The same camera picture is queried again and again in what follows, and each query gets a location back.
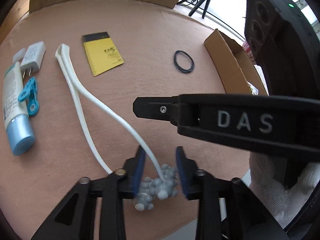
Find teal clothes peg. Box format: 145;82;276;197
17;77;40;116

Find small white plastic cap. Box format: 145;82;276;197
12;48;27;64

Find white power adapter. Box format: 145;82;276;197
20;41;46;79

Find cardboard box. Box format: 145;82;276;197
204;29;267;95

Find white tube blue cap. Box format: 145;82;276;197
2;62;35;156

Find yellow black notebook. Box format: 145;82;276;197
82;32;124;76

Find white cable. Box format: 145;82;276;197
55;43;166;182

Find white red printed cup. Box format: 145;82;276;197
242;40;256;65

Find black hair tie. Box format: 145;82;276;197
173;50;195;74

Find grey bubble ball toy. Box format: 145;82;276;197
133;164;178;211

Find white gloved right hand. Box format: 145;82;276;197
249;152;319;228

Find black camera box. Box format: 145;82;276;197
245;0;319;100

